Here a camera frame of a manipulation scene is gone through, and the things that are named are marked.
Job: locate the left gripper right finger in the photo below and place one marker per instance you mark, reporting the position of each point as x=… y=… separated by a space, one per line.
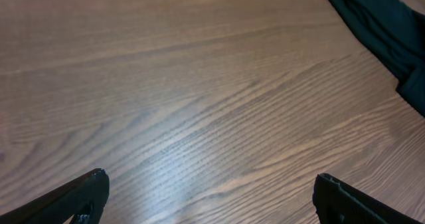
x=339 y=203

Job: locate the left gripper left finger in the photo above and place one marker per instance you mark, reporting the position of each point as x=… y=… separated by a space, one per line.
x=81 y=200

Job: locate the black garment pile right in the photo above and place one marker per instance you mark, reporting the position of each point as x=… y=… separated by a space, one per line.
x=394 y=33

